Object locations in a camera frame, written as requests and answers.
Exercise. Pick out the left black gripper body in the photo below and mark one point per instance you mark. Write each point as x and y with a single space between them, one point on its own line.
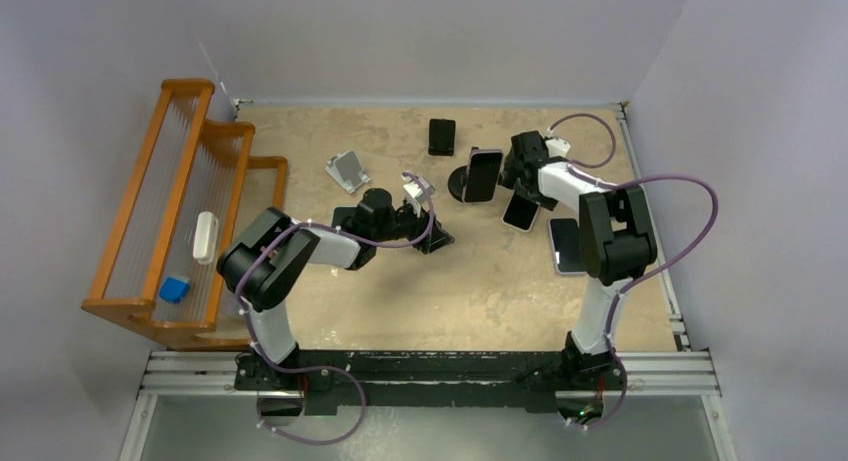
407 223

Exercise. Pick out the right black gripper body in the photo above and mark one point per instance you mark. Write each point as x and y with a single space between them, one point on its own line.
513 176

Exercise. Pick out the black phone clear case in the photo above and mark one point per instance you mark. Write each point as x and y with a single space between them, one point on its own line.
482 174

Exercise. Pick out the white edged black phone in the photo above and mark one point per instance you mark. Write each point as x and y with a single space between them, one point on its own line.
520 213

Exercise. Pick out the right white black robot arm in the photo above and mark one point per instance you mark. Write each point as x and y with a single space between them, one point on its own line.
615 239

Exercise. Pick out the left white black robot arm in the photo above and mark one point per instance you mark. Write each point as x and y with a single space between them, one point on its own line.
261 267

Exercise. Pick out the black round base phone stand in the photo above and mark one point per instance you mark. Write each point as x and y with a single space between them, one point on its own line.
457 182

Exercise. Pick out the light blue case phone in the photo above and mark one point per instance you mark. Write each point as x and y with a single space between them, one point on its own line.
343 217

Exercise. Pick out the silver folding phone stand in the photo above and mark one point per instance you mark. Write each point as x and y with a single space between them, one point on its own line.
347 170

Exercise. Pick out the black rectangular phone stand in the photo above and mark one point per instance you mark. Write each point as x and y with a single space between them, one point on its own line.
441 137

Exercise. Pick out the lavender case phone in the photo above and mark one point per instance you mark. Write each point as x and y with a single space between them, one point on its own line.
565 244

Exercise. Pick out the white rectangular device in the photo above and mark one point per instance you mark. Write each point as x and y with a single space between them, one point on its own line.
205 238

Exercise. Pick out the orange wooden rack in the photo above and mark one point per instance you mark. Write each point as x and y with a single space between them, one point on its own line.
187 164

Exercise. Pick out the blue cap bottle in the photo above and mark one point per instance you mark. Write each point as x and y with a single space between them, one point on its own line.
174 289

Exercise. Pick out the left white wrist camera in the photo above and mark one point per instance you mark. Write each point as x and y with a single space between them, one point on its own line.
416 192

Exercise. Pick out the black aluminium base frame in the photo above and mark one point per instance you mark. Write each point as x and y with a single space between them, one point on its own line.
538 382

